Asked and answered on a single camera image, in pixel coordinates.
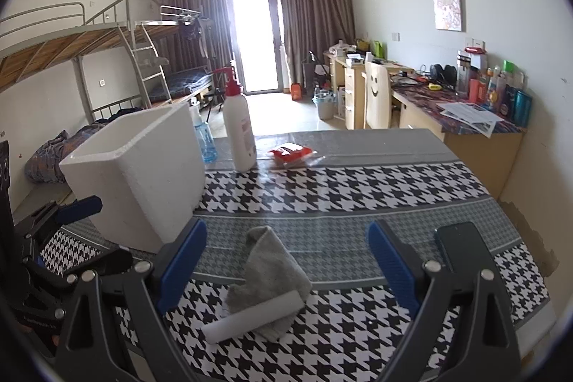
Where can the wide brown curtain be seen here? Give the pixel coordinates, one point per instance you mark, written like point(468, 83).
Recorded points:
point(313, 6)

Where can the wooden desk with patterned cover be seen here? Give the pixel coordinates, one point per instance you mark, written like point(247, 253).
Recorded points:
point(474, 158)

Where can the houndstooth tablecloth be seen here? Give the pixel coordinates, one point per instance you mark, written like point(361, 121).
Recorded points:
point(340, 194)

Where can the glass balcony door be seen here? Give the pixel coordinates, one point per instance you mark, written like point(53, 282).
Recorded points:
point(255, 42)

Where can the red snack packet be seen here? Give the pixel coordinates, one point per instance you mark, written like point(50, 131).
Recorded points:
point(291, 153)

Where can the row of toiletry bottles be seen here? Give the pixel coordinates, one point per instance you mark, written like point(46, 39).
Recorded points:
point(506, 95)

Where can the white pump bottle red top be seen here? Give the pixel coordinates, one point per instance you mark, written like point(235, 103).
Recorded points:
point(239, 131)

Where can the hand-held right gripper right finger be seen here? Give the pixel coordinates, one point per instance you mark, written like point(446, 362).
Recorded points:
point(394, 270)

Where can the white bucket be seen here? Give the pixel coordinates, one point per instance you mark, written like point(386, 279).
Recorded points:
point(325, 109)

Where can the black phone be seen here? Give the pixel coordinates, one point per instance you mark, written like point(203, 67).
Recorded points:
point(461, 243)

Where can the printed papers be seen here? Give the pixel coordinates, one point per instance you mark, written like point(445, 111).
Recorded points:
point(470, 113)

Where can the white foam box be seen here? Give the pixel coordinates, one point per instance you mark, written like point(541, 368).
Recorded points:
point(134, 185)

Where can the grey purple blanket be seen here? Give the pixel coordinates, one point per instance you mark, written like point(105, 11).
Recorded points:
point(49, 158)

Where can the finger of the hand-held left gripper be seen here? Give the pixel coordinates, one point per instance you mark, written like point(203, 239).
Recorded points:
point(80, 207)
point(114, 261)

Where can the black folding chair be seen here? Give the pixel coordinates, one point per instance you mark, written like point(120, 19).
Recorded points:
point(218, 95)

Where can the green packet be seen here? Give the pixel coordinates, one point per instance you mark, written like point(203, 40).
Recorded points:
point(377, 49)

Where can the dark hanging clothes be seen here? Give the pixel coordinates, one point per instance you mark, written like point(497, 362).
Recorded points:
point(190, 30)

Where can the blue plaid bedding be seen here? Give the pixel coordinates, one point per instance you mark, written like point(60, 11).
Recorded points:
point(125, 112)

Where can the white cloth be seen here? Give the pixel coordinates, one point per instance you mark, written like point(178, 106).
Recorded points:
point(250, 317)

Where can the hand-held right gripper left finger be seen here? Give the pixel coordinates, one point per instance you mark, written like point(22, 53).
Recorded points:
point(179, 270)

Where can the wooden desk with drawers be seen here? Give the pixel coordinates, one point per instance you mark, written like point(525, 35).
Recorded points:
point(353, 95)

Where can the wooden chair with smiley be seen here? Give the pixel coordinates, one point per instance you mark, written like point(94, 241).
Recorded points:
point(378, 95)

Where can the grey sock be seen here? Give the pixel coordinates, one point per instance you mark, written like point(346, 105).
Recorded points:
point(273, 265)

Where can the black headphones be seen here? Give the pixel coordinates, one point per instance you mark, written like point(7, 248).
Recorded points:
point(443, 73)

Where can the small metal bunk bed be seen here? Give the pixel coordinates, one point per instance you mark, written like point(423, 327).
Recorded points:
point(165, 23)

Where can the grey metal ladder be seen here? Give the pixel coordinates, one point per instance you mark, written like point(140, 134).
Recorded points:
point(134, 68)

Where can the blue plaid mattress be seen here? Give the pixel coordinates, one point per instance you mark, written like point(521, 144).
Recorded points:
point(188, 80)

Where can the blue spray bottle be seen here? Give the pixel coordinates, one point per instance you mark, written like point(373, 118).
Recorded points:
point(207, 140)

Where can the orange bag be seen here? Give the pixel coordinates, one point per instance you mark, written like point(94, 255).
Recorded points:
point(295, 92)

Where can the pink wall poster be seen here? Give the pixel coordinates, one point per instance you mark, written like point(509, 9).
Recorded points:
point(447, 8)

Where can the large metal bunk bed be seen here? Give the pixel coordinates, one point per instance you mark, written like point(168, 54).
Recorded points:
point(67, 42)

